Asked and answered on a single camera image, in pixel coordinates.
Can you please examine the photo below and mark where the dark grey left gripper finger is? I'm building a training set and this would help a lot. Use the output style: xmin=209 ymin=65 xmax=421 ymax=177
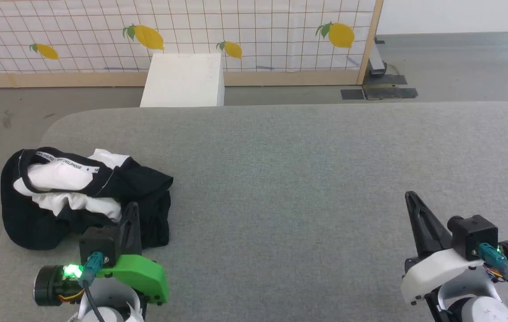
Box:
xmin=118 ymin=201 xmax=143 ymax=257

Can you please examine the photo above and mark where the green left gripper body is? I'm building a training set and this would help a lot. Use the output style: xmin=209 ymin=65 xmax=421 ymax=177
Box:
xmin=96 ymin=254 xmax=170 ymax=305

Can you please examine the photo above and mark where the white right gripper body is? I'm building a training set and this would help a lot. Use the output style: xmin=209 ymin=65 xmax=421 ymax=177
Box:
xmin=400 ymin=248 xmax=483 ymax=305

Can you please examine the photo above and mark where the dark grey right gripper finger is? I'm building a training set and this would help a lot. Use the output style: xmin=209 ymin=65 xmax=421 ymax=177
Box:
xmin=405 ymin=191 xmax=454 ymax=258

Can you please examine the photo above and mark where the black and white shirt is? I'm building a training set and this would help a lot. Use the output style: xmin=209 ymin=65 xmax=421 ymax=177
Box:
xmin=1 ymin=147 xmax=174 ymax=250

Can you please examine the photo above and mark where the grey fabric sofa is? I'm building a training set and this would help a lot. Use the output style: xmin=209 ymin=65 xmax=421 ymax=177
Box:
xmin=0 ymin=102 xmax=508 ymax=322

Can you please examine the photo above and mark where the metal partition support foot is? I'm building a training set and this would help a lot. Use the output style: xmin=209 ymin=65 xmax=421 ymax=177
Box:
xmin=363 ymin=38 xmax=418 ymax=100

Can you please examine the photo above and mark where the white box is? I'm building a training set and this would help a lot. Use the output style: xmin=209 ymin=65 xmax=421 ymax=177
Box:
xmin=140 ymin=53 xmax=225 ymax=108

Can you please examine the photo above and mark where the lemon-patterned tiled partition panel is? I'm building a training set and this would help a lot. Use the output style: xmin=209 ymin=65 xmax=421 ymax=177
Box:
xmin=0 ymin=0 xmax=384 ymax=88

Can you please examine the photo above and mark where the lemon print partition panel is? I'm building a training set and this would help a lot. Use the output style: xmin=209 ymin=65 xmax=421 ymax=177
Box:
xmin=0 ymin=0 xmax=377 ymax=73

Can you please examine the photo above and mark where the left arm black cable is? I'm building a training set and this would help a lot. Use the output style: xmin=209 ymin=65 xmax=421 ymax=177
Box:
xmin=79 ymin=252 xmax=107 ymax=322

